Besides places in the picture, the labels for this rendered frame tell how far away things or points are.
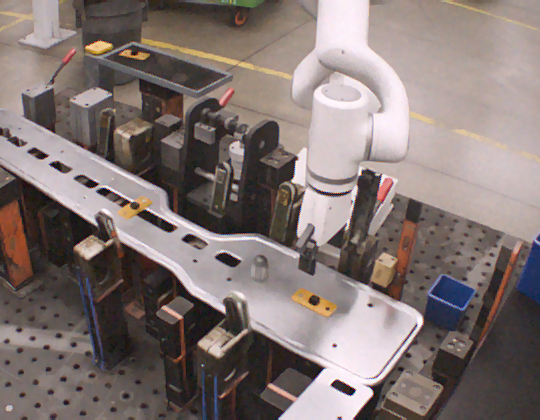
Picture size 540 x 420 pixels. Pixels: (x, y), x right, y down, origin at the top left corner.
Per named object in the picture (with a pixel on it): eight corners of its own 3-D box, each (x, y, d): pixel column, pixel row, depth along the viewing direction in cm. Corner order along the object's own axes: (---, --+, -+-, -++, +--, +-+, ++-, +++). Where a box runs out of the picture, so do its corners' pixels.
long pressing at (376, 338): (-54, 137, 168) (-55, 133, 168) (3, 107, 184) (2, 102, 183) (374, 395, 108) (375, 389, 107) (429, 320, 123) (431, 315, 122)
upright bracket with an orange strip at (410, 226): (365, 373, 149) (408, 198, 119) (368, 370, 149) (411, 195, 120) (375, 379, 147) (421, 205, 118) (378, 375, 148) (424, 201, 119)
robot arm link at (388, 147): (403, 20, 115) (403, 173, 106) (317, 9, 115) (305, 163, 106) (411, -7, 106) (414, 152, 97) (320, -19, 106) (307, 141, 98)
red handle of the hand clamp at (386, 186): (343, 237, 130) (380, 172, 134) (345, 242, 132) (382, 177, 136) (361, 246, 128) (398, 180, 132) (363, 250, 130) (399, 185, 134)
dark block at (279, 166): (250, 302, 166) (258, 159, 141) (267, 287, 171) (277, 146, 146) (267, 311, 164) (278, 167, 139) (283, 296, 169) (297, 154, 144)
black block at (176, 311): (153, 406, 138) (141, 315, 120) (184, 379, 145) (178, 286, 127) (181, 424, 134) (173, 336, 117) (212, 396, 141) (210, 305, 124)
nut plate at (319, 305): (289, 299, 125) (290, 294, 124) (300, 288, 128) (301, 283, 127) (327, 318, 121) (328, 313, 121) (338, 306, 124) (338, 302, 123)
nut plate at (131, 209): (127, 220, 141) (127, 215, 141) (116, 213, 143) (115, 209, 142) (153, 202, 147) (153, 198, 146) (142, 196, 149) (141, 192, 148)
